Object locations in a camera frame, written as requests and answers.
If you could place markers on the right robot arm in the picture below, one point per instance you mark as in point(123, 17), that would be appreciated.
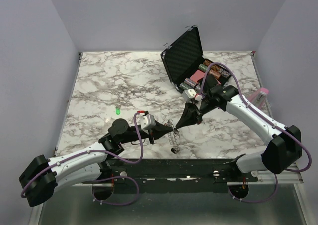
point(282, 143)

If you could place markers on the pink holder block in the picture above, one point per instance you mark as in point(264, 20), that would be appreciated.
point(258, 98)

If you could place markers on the green key tag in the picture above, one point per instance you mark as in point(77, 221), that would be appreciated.
point(118, 110)

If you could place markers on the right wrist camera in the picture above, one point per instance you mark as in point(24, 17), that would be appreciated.
point(191, 96)

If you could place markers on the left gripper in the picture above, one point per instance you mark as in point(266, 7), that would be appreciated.
point(158, 130)

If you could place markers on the black poker chip case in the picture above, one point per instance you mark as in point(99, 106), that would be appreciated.
point(184, 57)

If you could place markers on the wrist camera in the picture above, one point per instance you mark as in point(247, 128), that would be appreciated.
point(191, 96)
point(147, 121)

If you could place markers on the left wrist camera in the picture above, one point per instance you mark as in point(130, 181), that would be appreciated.
point(147, 121)

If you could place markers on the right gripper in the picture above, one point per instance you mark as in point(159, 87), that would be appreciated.
point(192, 115)

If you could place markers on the pink card deck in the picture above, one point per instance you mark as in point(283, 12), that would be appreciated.
point(198, 75)

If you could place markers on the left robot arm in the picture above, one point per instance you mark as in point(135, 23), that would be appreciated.
point(45, 176)

